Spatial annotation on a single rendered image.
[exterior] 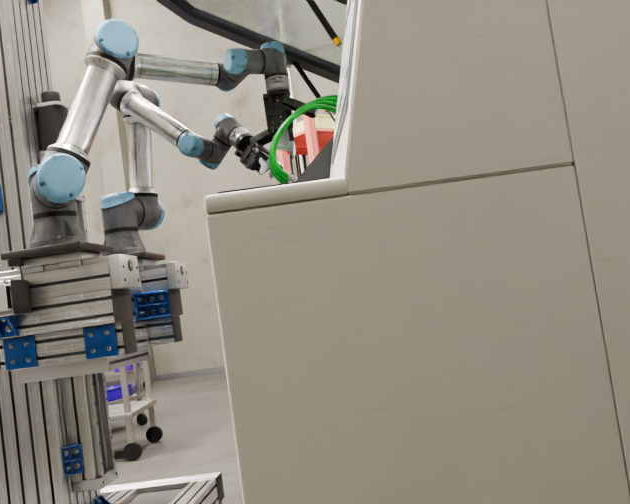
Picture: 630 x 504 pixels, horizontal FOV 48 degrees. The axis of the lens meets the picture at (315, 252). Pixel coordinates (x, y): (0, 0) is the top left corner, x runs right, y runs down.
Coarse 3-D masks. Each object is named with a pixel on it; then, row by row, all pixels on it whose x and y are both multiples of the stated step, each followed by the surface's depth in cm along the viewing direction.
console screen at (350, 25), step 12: (348, 12) 150; (348, 24) 143; (348, 36) 136; (348, 48) 130; (348, 60) 125; (348, 72) 122; (348, 84) 119; (348, 96) 119; (336, 120) 157; (336, 132) 150; (336, 144) 145
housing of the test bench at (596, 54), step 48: (576, 0) 111; (624, 0) 111; (576, 48) 111; (624, 48) 111; (576, 96) 110; (624, 96) 110; (576, 144) 109; (624, 144) 110; (624, 192) 109; (624, 240) 108; (624, 288) 108; (624, 336) 107; (624, 384) 107; (624, 432) 106
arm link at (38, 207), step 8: (32, 168) 192; (32, 176) 192; (32, 184) 189; (32, 192) 190; (32, 200) 192; (32, 208) 193; (40, 208) 191; (48, 208) 190; (56, 208) 190; (64, 208) 192; (72, 208) 195
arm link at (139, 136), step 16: (144, 96) 254; (128, 128) 257; (144, 128) 256; (128, 144) 257; (144, 144) 256; (144, 160) 255; (144, 176) 255; (144, 192) 253; (160, 208) 260; (144, 224) 253
